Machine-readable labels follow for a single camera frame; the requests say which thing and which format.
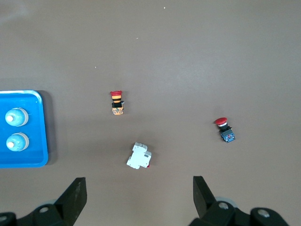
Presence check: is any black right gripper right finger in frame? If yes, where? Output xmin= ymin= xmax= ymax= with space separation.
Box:
xmin=188 ymin=175 xmax=290 ymax=226

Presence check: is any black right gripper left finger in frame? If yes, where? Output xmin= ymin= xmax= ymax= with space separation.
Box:
xmin=0 ymin=177 xmax=88 ymax=226

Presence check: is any blue call bell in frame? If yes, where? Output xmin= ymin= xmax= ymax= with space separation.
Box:
xmin=6 ymin=133 xmax=30 ymax=152
xmin=5 ymin=107 xmax=29 ymax=127

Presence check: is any blue plastic tray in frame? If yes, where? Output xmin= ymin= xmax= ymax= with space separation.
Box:
xmin=0 ymin=90 xmax=49 ymax=169

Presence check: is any red mushroom push button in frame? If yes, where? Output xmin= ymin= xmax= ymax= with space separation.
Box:
xmin=214 ymin=117 xmax=237 ymax=144

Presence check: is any white circuit breaker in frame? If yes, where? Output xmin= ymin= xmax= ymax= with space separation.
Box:
xmin=126 ymin=142 xmax=152 ymax=170

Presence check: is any red yellow emergency stop button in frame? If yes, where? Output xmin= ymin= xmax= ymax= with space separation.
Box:
xmin=110 ymin=90 xmax=125 ymax=116

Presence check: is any brown table mat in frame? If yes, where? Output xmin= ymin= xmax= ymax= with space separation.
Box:
xmin=0 ymin=0 xmax=301 ymax=226

